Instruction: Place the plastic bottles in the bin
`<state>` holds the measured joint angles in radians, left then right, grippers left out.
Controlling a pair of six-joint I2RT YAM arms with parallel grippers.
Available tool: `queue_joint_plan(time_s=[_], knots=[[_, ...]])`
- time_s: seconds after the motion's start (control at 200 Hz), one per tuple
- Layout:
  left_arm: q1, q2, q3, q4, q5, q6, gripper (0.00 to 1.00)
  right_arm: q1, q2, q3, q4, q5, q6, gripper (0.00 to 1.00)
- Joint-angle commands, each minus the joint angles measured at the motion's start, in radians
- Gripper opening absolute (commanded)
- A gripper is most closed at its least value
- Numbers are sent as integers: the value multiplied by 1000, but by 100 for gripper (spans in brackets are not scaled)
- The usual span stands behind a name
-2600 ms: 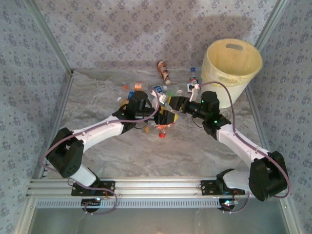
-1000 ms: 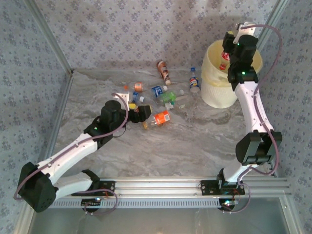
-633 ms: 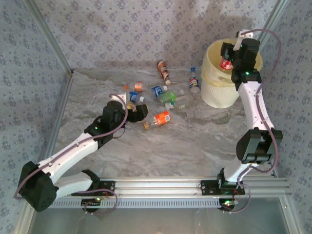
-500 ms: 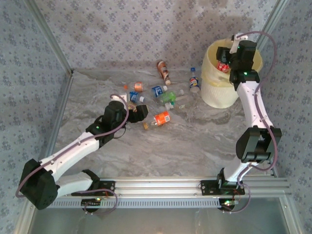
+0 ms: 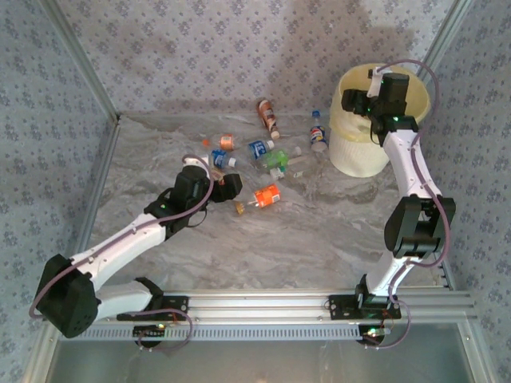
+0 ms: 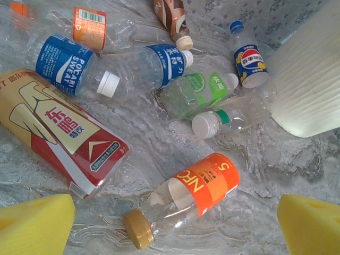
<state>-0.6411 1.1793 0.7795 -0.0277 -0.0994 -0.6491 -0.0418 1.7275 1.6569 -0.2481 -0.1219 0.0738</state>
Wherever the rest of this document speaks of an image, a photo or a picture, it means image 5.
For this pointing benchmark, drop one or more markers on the orange label bottle gold cap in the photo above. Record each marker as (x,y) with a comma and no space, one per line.
(267,196)

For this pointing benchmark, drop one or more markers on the black controller board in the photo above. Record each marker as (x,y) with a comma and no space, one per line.
(373,335)
(149,333)

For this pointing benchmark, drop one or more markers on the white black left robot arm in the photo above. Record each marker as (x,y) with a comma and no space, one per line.
(120,243)

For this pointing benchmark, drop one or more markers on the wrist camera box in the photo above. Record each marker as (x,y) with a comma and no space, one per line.
(197,161)
(375,84)

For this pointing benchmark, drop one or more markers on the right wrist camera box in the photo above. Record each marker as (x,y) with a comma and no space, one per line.
(375,84)

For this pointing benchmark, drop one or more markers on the aluminium corner post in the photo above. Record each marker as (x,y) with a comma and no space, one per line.
(449,30)
(82,60)

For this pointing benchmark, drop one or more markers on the clear unlabelled plastic bottle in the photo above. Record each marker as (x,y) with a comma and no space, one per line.
(303,159)

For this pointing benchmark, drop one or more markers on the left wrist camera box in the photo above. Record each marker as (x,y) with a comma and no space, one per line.
(197,161)

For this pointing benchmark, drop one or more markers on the brown label bottle white cap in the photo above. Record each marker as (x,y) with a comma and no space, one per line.
(266,115)

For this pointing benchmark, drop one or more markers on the green label plastic bottle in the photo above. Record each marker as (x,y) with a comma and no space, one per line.
(275,159)

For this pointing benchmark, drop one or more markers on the aluminium frame leg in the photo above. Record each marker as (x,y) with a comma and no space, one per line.
(477,355)
(40,359)

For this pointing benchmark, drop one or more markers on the small clear bottle white cap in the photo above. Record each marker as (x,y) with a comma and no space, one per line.
(276,173)

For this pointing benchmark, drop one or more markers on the blue label plastic bottle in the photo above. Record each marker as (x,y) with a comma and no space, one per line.
(219,158)
(258,149)

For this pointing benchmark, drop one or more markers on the aluminium side rail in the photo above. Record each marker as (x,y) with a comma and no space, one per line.
(93,195)
(447,279)

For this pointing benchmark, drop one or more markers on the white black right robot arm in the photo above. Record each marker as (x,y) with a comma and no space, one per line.
(407,167)

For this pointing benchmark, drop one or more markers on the aluminium mounting rail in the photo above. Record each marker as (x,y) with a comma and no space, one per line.
(259,305)

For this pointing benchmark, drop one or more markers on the Pepsi bottle blue cap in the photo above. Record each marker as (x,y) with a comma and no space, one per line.
(318,135)

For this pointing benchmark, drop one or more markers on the pale yellow plastic bin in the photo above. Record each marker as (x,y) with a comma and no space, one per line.
(359,159)

